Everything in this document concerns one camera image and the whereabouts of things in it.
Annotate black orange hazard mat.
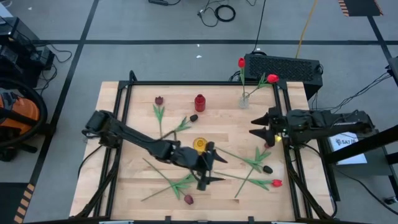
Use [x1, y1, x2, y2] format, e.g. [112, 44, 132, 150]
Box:
[338, 0, 384, 17]
[0, 182, 35, 224]

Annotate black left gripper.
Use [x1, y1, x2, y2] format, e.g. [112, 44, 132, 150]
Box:
[169, 141, 229, 192]

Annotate red glass vase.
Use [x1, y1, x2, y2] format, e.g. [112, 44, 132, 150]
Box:
[194, 93, 206, 113]

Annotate long yellow cable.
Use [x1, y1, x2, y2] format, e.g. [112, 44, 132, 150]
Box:
[295, 0, 320, 59]

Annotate coiled black cable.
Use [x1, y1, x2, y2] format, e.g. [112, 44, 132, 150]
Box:
[213, 4, 236, 23]

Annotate dark maroon artificial tulip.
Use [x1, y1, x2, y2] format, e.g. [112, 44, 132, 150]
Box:
[152, 95, 166, 138]
[234, 142, 272, 199]
[142, 157, 195, 205]

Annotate black arm base cable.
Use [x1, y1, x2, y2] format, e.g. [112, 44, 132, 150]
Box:
[76, 143, 105, 180]

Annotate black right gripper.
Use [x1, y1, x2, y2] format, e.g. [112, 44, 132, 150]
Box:
[248, 106, 292, 148]

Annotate black perforated computer case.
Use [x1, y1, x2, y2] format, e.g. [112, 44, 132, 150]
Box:
[243, 52, 324, 100]

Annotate black diagonal bar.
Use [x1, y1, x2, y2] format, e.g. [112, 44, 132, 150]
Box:
[325, 124, 398, 165]

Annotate thin black floor cable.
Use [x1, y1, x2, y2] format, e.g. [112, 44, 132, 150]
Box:
[197, 0, 219, 28]

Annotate black cable bundle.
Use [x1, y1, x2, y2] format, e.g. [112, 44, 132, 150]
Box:
[310, 71, 392, 113]

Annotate long black cable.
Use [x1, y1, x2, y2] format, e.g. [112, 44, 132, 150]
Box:
[251, 0, 267, 54]

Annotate black metal table frame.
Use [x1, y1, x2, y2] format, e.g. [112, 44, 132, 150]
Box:
[70, 70, 338, 224]

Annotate clear glass vase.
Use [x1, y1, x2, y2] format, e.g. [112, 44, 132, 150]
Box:
[238, 91, 251, 110]

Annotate black electronic equipment stack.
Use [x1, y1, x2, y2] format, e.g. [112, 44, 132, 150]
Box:
[0, 16, 56, 90]

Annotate red artificial tulip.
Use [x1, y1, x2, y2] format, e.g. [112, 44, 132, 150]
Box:
[245, 72, 280, 98]
[237, 57, 248, 100]
[213, 171, 284, 192]

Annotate orange vacuum cleaner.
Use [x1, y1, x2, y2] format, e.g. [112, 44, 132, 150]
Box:
[0, 77, 55, 162]

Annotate yellow glass vase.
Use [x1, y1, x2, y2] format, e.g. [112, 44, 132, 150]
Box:
[192, 137, 208, 154]

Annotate orange shop vacuum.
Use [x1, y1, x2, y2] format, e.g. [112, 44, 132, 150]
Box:
[0, 87, 41, 135]

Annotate dark grey side table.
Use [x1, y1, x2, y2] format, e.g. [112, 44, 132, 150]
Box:
[320, 129, 398, 200]

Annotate white printed paper sheet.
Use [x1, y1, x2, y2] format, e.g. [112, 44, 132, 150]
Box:
[328, 131, 368, 166]

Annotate black power strip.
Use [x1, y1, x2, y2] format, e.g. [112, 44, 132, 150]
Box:
[147, 0, 182, 6]

